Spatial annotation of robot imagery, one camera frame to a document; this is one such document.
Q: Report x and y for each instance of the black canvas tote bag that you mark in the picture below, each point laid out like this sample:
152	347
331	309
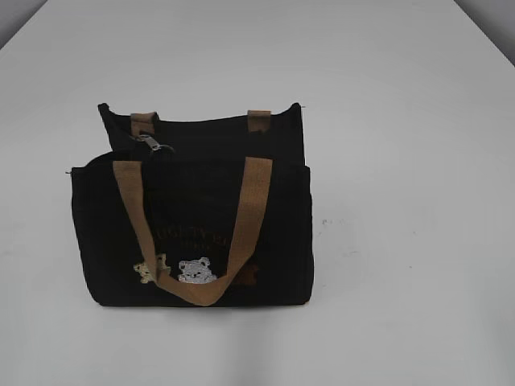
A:
226	220

